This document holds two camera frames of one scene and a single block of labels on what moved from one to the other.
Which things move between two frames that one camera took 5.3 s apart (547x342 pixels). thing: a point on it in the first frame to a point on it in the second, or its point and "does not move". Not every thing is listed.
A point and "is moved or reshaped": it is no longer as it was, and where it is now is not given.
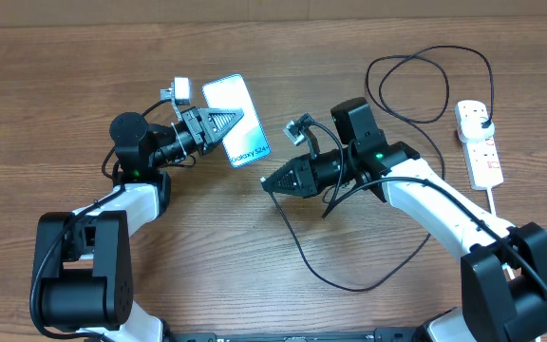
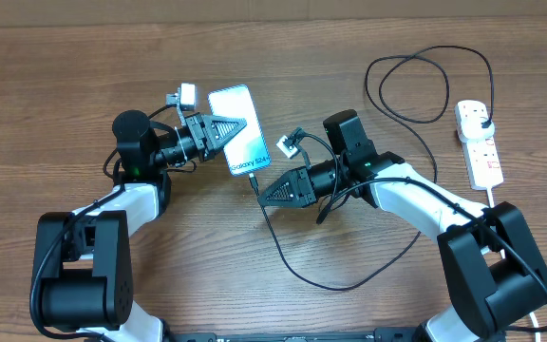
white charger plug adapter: x=472 y=128 does not move
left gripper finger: x=219 y=122 to x=223 y=129
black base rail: x=392 y=335 does not move
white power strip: x=483 y=162 does not move
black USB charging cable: x=411 y=121 to x=306 y=280
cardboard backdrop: x=10 y=13 does not move
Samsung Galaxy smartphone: x=247 y=142 is moved or reshaped
